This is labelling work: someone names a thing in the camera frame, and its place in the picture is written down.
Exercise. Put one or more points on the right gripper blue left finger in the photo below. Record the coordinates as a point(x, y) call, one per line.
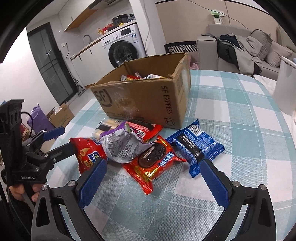
point(83, 190)

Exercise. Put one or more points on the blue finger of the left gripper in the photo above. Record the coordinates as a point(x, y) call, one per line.
point(54, 156)
point(43, 136)

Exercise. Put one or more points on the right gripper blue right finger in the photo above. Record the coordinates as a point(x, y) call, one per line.
point(219, 184)

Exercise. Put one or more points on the red cone snack bag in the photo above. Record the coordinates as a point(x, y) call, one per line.
point(87, 151)

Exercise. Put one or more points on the blue cookie packet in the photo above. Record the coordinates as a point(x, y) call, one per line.
point(194, 145)

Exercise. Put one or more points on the purple grey snack bag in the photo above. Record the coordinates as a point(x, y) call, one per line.
point(123, 143)

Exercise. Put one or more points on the red chocolate pie packet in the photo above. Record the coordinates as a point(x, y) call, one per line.
point(152, 163)

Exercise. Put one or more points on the person's left hand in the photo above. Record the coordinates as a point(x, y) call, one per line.
point(18, 190)

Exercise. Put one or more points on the purple bag on floor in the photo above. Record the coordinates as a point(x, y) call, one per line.
point(39, 121)

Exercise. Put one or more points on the small cardboard box on floor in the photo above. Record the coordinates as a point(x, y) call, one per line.
point(60, 116)

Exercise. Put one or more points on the clear cracker packet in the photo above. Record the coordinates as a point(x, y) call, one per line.
point(105, 125)

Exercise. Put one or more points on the small red snack packet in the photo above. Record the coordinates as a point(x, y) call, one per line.
point(145, 130)

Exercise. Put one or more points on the white kitchen cabinet counter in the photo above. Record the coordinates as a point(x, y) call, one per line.
point(85, 61)

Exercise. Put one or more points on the teal plaid tablecloth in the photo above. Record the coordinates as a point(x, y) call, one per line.
point(238, 112)

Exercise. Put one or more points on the brown SF cardboard box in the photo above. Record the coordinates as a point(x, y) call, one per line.
point(156, 101)

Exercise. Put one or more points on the white cylindrical appliance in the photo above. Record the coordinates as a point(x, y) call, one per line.
point(285, 89)

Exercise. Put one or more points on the white washing machine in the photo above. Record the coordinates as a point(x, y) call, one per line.
point(123, 45)

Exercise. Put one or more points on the pink cloth on chair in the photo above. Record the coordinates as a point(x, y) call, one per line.
point(194, 65)

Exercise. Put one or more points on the grey sofa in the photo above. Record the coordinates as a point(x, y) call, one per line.
point(208, 56)

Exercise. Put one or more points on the black pot on washer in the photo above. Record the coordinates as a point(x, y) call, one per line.
point(117, 20)

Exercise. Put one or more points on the clothes pile on sofa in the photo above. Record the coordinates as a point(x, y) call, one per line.
point(243, 52)

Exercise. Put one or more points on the grey sofa pillow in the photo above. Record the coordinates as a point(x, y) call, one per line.
point(275, 54)

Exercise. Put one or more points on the black patterned chair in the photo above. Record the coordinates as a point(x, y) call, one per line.
point(179, 47)

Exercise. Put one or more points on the white wall socket strip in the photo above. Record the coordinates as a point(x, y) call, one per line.
point(217, 16)

